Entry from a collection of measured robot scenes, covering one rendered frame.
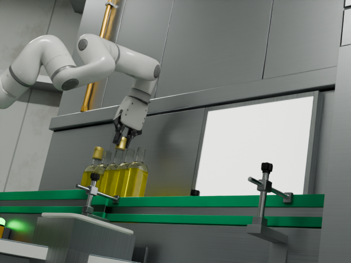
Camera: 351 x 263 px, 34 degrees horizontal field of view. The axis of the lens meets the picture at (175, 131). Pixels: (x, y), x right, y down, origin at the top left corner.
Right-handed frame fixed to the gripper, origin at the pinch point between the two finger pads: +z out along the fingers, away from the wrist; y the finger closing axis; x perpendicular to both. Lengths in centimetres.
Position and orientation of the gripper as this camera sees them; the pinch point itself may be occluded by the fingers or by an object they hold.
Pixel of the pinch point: (121, 140)
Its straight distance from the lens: 202.2
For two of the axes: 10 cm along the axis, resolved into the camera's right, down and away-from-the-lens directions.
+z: -3.6, 9.3, -1.2
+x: 6.6, 1.6, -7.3
